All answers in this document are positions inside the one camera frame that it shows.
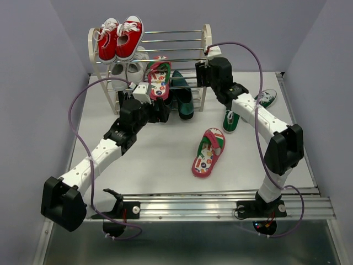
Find pink patterned sandal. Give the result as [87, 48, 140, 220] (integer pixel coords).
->
[147, 56, 172, 100]
[191, 128, 226, 178]

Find right red sneaker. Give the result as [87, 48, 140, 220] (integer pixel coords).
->
[116, 15, 145, 61]

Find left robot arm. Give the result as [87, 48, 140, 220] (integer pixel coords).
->
[41, 98, 170, 232]

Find left green canvas sneaker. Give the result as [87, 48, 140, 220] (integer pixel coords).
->
[223, 109, 240, 133]

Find white shoe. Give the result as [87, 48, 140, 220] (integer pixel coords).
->
[111, 63, 128, 91]
[126, 46, 149, 84]

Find green canvas sneaker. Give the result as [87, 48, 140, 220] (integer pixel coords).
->
[254, 89, 277, 108]
[223, 109, 240, 133]

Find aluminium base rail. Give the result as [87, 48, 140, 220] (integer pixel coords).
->
[48, 187, 338, 221]

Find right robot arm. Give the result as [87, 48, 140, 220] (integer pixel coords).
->
[195, 57, 304, 215]

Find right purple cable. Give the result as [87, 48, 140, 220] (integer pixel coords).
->
[204, 41, 306, 239]

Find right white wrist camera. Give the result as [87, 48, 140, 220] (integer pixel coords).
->
[204, 45, 222, 60]

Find right green canvas sneaker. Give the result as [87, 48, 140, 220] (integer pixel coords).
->
[254, 89, 277, 108]

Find left red sneaker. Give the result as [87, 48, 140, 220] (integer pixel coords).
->
[93, 18, 119, 64]

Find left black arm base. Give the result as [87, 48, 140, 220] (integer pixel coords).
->
[89, 188, 142, 241]

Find right white shoe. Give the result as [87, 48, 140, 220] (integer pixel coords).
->
[126, 46, 149, 84]

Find cream shoe rack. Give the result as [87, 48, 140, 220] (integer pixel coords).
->
[88, 24, 212, 115]

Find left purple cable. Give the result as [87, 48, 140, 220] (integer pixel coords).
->
[68, 79, 143, 241]

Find left black sneaker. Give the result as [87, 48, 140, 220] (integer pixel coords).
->
[117, 91, 130, 109]

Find purple cable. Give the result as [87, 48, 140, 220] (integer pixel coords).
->
[204, 41, 306, 239]
[68, 79, 143, 241]

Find red sneaker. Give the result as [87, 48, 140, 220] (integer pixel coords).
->
[93, 18, 119, 64]
[116, 15, 145, 61]

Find left white shoe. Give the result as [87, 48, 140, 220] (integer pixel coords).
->
[111, 63, 128, 91]

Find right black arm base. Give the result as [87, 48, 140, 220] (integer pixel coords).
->
[233, 198, 287, 237]

